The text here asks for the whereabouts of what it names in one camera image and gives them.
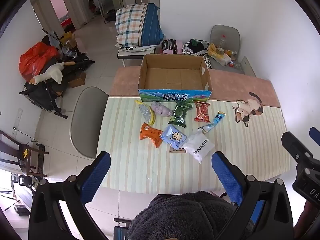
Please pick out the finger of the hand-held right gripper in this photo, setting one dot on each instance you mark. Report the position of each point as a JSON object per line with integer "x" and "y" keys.
{"x": 296, "y": 147}
{"x": 315, "y": 136}

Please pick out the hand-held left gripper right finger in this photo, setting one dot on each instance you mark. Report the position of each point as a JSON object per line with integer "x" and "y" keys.
{"x": 226, "y": 177}

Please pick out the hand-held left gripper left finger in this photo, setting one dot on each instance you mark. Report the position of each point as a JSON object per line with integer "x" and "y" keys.
{"x": 96, "y": 177}

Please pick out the white plastic bag packet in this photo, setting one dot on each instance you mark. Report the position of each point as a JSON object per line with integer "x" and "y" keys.
{"x": 198, "y": 146}

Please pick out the light blue long packet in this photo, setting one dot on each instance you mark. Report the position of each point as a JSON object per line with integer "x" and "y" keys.
{"x": 215, "y": 122}

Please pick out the blue tissue packet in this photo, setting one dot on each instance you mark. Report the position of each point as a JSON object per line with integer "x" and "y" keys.
{"x": 173, "y": 137}

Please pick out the orange snack packet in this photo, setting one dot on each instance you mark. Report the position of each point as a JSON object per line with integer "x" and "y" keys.
{"x": 150, "y": 133}

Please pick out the red snack packet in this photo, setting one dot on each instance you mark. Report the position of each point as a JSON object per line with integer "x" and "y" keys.
{"x": 202, "y": 111}

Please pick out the green snack packet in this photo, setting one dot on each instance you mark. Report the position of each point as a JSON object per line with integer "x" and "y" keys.
{"x": 180, "y": 115}

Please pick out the yellow silver snack packet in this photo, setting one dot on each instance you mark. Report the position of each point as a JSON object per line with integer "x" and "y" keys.
{"x": 147, "y": 113}

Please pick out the purple cloth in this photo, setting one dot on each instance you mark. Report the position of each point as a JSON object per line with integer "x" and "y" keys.
{"x": 160, "y": 110}

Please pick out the printed cardboard box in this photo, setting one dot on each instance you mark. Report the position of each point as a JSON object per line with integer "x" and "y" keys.
{"x": 175, "y": 96}

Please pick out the person's right forearm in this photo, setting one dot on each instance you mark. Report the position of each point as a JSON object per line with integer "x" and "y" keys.
{"x": 310, "y": 220}

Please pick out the grey plastic chair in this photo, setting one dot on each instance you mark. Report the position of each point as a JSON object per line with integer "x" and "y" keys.
{"x": 87, "y": 120}

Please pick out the grey fleece clothing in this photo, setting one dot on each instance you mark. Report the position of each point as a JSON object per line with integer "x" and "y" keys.
{"x": 180, "y": 217}

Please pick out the dark wooden rack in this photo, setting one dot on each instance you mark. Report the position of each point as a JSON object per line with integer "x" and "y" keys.
{"x": 15, "y": 150}

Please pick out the white board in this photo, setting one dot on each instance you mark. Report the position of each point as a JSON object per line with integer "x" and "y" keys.
{"x": 248, "y": 66}

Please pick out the black folded stroller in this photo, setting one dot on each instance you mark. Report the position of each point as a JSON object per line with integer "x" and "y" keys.
{"x": 42, "y": 95}

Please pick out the brown cardboard box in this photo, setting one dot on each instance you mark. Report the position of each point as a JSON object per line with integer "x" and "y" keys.
{"x": 77, "y": 80}

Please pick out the white goose plush toy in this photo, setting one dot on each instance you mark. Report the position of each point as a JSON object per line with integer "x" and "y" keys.
{"x": 55, "y": 72}

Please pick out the white tissue box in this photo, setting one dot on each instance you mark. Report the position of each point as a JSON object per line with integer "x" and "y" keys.
{"x": 222, "y": 58}

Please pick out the folding bed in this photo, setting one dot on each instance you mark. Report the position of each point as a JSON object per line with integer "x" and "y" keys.
{"x": 130, "y": 55}

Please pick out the yellow plastic bag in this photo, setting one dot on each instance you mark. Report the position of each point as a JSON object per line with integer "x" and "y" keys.
{"x": 212, "y": 49}

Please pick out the clear plastic bottle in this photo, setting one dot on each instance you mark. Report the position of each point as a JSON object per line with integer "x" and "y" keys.
{"x": 222, "y": 41}

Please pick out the patterned black white bag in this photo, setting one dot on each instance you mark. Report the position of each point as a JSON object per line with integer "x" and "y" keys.
{"x": 186, "y": 50}

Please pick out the grey cushioned chair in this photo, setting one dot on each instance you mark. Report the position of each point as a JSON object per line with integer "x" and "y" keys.
{"x": 225, "y": 33}

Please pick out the red plastic bag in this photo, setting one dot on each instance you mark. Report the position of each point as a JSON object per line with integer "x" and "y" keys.
{"x": 35, "y": 57}

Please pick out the pink suitcase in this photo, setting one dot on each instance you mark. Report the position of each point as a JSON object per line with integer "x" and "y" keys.
{"x": 175, "y": 46}

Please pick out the yellow box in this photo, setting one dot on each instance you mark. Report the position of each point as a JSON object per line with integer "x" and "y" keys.
{"x": 67, "y": 38}

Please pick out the plaid folded bedding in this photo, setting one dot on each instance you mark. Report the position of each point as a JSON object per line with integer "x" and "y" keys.
{"x": 132, "y": 22}

